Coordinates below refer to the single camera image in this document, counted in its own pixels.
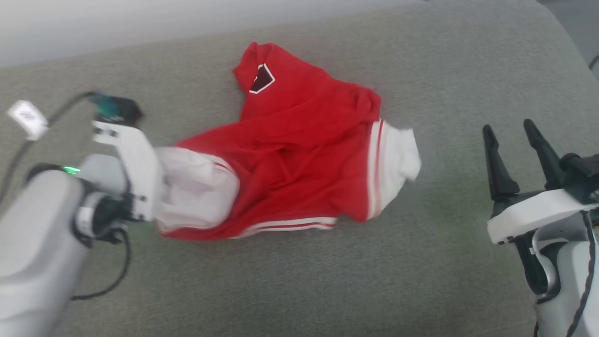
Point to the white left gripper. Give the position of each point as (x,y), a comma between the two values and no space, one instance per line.
(138,164)

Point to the red and white jersey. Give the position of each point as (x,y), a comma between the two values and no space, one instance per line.
(299,154)

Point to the grey fabric sofa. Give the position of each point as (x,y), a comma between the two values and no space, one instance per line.
(327,281)

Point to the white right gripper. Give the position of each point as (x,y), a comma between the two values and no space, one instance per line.
(538,215)

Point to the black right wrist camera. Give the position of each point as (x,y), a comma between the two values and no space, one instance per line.
(582,173)

